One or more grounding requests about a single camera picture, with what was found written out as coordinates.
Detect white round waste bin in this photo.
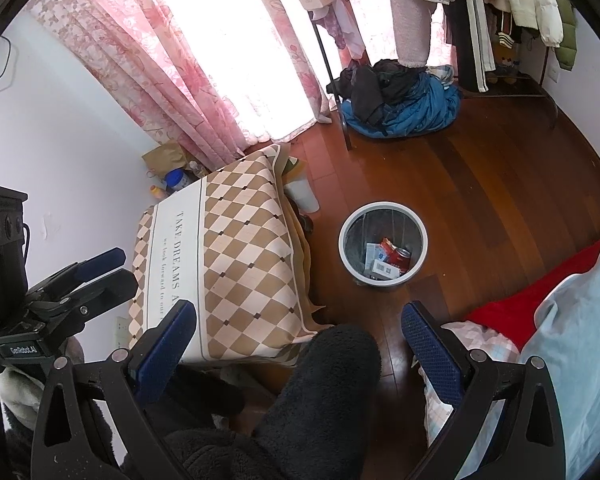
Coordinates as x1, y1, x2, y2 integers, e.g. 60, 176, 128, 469
338, 201, 429, 294

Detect person's black fleece leg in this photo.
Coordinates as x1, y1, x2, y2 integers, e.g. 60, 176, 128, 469
122, 323, 384, 480

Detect light blue duvet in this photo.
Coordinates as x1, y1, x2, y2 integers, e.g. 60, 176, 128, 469
467, 246, 600, 480

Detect blue and black clothes pile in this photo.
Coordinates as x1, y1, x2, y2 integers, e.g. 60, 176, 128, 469
341, 72, 462, 137

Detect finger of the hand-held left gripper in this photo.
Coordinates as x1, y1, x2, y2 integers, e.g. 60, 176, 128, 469
44, 268, 140, 332
26, 247, 127, 302

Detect greenish cardboard piece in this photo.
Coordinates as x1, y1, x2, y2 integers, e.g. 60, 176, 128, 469
283, 156, 307, 182

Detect white blue carton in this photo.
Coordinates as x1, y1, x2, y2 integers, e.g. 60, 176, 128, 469
369, 258, 402, 281

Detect black metal clothes rack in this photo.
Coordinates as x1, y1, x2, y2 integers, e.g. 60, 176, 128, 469
309, 7, 562, 152

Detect translucent plastic jug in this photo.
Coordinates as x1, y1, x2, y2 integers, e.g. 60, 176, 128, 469
284, 172, 321, 214

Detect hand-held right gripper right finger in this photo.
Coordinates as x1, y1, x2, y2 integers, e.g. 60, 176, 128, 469
401, 301, 567, 480

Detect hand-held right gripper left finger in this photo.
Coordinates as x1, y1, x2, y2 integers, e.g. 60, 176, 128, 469
30, 300, 198, 480

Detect red blanket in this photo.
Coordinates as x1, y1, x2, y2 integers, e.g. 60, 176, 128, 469
461, 233, 600, 352

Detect pile of black clothes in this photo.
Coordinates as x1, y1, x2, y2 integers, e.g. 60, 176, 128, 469
327, 58, 431, 126

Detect pale checkered bed sheet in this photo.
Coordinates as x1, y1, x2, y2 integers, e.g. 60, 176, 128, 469
419, 320, 522, 453

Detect pink floral curtain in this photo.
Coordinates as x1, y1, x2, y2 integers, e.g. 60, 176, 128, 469
240, 0, 368, 126
27, 0, 251, 173

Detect brown white checkered tablecloth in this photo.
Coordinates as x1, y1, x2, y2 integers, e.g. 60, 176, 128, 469
128, 143, 332, 366

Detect green puffer jacket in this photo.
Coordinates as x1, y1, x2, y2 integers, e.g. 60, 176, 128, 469
549, 0, 579, 72

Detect white striped black trousers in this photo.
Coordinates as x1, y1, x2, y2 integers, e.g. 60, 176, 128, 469
449, 0, 497, 94

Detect purple patterned garment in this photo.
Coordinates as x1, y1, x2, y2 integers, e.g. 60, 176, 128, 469
311, 0, 367, 59

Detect blue white bottle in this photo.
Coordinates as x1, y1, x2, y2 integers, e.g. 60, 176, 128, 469
164, 168, 192, 194

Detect brown paper bag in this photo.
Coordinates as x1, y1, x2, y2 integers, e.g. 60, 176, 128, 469
140, 140, 189, 181

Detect pink fleece garment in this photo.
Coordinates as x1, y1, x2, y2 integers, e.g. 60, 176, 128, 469
384, 0, 435, 69

